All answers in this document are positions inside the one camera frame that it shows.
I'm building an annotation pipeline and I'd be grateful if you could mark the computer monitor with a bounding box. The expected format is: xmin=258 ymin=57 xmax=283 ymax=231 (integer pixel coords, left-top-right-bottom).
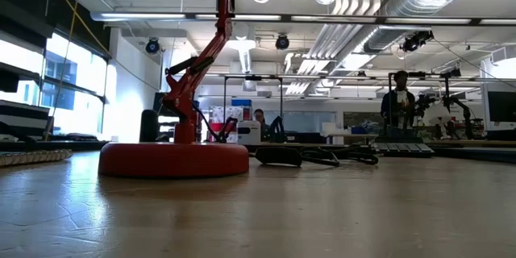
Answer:
xmin=481 ymin=82 xmax=516 ymax=132

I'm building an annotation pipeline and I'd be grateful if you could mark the white ceiling fixture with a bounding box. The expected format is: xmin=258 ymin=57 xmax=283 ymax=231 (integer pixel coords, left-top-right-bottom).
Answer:
xmin=227 ymin=35 xmax=259 ymax=74

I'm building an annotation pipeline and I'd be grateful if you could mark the person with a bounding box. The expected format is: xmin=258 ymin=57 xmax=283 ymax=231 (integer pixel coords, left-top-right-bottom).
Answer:
xmin=380 ymin=70 xmax=416 ymax=138
xmin=252 ymin=108 xmax=272 ymax=143

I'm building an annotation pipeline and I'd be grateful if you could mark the white box device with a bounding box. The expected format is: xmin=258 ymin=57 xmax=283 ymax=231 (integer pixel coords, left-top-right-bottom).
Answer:
xmin=236 ymin=119 xmax=262 ymax=145

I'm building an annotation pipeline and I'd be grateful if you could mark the white background lampshade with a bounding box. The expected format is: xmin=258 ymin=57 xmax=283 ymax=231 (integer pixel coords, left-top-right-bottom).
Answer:
xmin=422 ymin=102 xmax=452 ymax=127

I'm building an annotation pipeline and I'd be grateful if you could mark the black background stand frame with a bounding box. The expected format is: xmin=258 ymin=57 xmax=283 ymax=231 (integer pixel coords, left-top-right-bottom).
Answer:
xmin=223 ymin=74 xmax=284 ymax=132

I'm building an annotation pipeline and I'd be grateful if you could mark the black calculator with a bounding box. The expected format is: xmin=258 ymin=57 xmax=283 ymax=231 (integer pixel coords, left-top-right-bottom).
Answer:
xmin=373 ymin=142 xmax=435 ymax=159

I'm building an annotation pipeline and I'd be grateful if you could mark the black cylinder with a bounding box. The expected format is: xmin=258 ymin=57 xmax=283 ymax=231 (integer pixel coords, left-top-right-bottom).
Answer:
xmin=139 ymin=109 xmax=160 ymax=143

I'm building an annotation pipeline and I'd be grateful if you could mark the large window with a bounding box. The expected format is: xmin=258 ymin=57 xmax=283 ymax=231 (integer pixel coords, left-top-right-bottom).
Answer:
xmin=0 ymin=27 xmax=118 ymax=143

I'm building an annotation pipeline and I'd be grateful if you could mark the dark grey side desk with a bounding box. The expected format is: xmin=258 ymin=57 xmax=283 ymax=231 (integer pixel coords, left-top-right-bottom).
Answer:
xmin=0 ymin=99 xmax=54 ymax=143

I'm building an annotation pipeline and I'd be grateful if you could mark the yellow cable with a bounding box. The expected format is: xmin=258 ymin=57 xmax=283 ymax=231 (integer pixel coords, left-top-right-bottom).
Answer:
xmin=44 ymin=0 xmax=113 ymax=141

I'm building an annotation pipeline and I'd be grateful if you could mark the green notebook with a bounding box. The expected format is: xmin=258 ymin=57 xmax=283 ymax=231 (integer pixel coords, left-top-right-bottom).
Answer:
xmin=0 ymin=148 xmax=74 ymax=169

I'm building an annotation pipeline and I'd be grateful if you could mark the black lamp power cord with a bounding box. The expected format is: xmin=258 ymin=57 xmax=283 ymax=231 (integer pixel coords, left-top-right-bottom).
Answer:
xmin=192 ymin=102 xmax=380 ymax=169

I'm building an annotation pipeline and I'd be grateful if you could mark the red desk lamp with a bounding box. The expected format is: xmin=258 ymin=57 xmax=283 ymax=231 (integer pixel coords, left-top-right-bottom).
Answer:
xmin=98 ymin=0 xmax=250 ymax=179

